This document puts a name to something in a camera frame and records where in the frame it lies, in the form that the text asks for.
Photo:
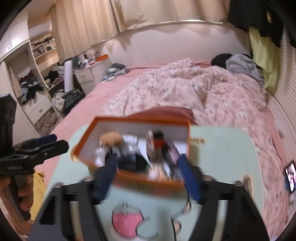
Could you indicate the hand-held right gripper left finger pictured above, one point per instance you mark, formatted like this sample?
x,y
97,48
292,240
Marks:
x,y
104,180

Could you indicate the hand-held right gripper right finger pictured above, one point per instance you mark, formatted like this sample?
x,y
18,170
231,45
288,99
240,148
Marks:
x,y
190,180

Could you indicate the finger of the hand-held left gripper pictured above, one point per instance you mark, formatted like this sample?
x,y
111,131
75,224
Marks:
x,y
54,149
46,139

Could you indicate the black lace cloth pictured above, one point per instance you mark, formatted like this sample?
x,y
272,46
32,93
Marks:
x,y
133,163

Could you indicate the orange cardboard box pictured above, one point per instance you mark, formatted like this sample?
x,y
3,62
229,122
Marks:
x,y
148,181

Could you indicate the brown plush toy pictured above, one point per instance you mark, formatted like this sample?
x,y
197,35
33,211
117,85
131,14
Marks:
x,y
111,138

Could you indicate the brown packet box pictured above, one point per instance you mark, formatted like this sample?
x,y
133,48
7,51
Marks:
x,y
153,146

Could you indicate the person's left hand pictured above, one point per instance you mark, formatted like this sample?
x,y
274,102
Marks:
x,y
26,194

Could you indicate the cream crumpled clothes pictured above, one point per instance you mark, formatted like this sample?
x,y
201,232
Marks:
x,y
57,102

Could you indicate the dark clothes pile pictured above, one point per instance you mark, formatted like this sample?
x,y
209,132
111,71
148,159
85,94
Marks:
x,y
30,88

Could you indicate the yellow cloth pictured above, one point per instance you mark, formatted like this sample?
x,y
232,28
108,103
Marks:
x,y
39,194

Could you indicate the black bag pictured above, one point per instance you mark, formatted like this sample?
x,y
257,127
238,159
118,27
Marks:
x,y
74,99

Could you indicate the pink bed sheet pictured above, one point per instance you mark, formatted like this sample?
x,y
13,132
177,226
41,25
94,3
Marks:
x,y
92,104

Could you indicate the mixed clothes heap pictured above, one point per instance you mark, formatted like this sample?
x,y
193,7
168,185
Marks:
x,y
54,75

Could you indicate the white paper roll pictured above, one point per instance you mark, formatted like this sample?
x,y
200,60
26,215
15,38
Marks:
x,y
69,76

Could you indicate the white drawer cabinet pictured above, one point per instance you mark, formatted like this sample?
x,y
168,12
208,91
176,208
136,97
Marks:
x,y
85,75

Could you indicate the white wardrobe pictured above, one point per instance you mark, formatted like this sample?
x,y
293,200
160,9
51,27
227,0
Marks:
x,y
13,39

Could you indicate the clutter of small bottles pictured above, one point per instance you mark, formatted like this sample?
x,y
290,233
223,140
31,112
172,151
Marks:
x,y
87,60

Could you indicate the floral pink quilt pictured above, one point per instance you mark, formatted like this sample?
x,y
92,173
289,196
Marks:
x,y
185,88

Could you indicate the blue patterned clothes pile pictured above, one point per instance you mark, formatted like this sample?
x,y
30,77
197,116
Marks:
x,y
115,71

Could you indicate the orange box lid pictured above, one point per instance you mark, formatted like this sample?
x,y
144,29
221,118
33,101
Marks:
x,y
101,57

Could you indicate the smartphone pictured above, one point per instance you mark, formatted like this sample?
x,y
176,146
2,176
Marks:
x,y
291,177

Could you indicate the beige curtain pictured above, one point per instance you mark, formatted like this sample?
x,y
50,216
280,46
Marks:
x,y
173,11
81,25

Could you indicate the black garment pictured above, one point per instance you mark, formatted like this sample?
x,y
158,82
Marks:
x,y
220,60

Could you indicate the grey garment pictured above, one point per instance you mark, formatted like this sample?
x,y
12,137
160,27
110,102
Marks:
x,y
245,66

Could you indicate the yellow-green hanging garment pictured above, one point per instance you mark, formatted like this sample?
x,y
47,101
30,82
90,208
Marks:
x,y
266,58

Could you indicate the black jacket large gold emblem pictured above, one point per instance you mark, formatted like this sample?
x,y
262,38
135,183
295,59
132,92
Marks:
x,y
261,16

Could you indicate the wall shelf unit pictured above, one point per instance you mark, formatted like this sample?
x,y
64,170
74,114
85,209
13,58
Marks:
x,y
44,46

